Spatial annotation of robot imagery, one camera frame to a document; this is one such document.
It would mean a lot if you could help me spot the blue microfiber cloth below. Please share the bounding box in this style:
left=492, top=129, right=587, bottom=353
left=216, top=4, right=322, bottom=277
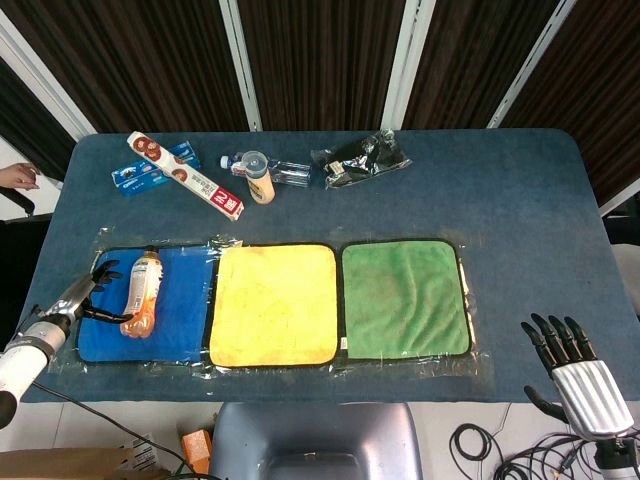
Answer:
left=76, top=246, right=217, bottom=364

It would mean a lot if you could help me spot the white red cling wrap box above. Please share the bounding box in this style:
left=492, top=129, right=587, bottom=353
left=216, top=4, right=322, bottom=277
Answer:
left=126, top=130, right=246, bottom=223

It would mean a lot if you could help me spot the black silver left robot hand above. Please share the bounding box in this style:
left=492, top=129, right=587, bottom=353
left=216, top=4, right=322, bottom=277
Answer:
left=52, top=259, right=134, bottom=326

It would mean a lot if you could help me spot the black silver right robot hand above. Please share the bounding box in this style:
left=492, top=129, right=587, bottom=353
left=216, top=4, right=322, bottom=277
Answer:
left=520, top=312, right=636, bottom=443

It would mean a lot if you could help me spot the black plastic bag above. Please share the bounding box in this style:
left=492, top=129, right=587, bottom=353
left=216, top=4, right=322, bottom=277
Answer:
left=310, top=129, right=414, bottom=191

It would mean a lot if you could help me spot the white printed paper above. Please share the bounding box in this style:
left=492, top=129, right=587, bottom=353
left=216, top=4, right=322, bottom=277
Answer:
left=118, top=433, right=162, bottom=467

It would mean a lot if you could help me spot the orange drink bottle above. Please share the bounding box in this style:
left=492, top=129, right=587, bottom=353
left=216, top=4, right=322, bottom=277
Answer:
left=119, top=249, right=166, bottom=339

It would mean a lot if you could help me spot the clear plastic cover sheet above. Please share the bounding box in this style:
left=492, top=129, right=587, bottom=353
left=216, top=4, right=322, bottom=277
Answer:
left=49, top=225, right=497, bottom=382

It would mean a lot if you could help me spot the green microfiber cloth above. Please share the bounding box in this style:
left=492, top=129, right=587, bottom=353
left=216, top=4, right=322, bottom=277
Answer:
left=340, top=239, right=472, bottom=361

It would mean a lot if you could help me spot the white partition post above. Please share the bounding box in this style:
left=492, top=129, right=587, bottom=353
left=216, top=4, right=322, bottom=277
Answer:
left=380, top=0, right=437, bottom=132
left=218, top=0, right=264, bottom=133
left=0, top=8, right=97, bottom=143
left=486, top=0, right=579, bottom=130

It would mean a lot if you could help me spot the blue Oreo cookie box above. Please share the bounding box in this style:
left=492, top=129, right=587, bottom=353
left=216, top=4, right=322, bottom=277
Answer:
left=110, top=140, right=203, bottom=198

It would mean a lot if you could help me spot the clear water bottle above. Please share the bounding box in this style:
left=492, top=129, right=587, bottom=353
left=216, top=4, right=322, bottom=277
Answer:
left=219, top=153, right=313, bottom=188

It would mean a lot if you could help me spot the beige bottle with clear cap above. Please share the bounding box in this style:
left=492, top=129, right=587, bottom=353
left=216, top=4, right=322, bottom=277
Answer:
left=241, top=150, right=277, bottom=206

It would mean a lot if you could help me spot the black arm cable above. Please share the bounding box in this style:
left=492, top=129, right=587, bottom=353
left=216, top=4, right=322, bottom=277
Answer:
left=31, top=380, right=214, bottom=480

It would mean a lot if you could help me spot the orange block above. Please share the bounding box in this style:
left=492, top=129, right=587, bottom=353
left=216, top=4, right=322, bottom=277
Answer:
left=180, top=428, right=214, bottom=476

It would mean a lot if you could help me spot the grey robot torso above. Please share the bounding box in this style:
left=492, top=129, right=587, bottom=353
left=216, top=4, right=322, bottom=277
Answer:
left=208, top=401, right=424, bottom=480

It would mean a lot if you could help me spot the yellow microfiber cloth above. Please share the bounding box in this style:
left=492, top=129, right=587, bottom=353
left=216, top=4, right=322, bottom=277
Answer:
left=208, top=242, right=339, bottom=368

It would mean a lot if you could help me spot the brown cardboard box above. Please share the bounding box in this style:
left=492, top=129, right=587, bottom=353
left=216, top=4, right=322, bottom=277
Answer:
left=0, top=446, right=172, bottom=480

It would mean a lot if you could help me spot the person's hand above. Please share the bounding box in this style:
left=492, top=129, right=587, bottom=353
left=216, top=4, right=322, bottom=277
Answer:
left=0, top=162, right=42, bottom=192

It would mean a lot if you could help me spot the black cable bundle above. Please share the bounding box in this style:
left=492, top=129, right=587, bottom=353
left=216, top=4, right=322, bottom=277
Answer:
left=448, top=422, right=601, bottom=480

